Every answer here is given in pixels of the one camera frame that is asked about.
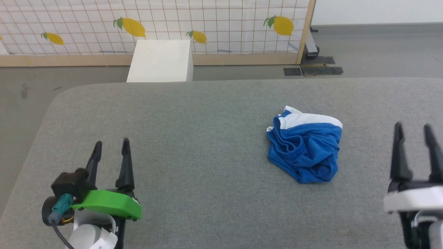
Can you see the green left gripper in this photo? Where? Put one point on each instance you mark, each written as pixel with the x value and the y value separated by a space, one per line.
pixel 110 202

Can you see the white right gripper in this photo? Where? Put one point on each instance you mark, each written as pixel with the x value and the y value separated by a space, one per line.
pixel 415 199

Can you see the blue and white garment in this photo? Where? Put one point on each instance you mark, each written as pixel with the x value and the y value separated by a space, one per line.
pixel 304 152

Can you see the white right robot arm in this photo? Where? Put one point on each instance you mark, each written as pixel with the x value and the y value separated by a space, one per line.
pixel 429 231

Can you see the white rectangular box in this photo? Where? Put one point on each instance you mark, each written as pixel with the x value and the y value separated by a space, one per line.
pixel 161 60

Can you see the long black floor mat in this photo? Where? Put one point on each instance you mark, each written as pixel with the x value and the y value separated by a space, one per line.
pixel 323 70

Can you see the wooden framed lemon print screen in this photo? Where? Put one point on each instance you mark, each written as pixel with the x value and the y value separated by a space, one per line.
pixel 155 31

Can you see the small black floor mat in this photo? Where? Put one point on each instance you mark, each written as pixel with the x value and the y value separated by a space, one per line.
pixel 292 71

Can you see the grey wheeled stand foot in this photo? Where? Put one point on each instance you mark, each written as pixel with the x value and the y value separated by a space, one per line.
pixel 311 45

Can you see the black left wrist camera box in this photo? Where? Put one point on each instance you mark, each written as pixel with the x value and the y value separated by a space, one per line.
pixel 71 183

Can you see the teal left camera connector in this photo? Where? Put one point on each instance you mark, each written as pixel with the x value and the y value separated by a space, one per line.
pixel 60 207

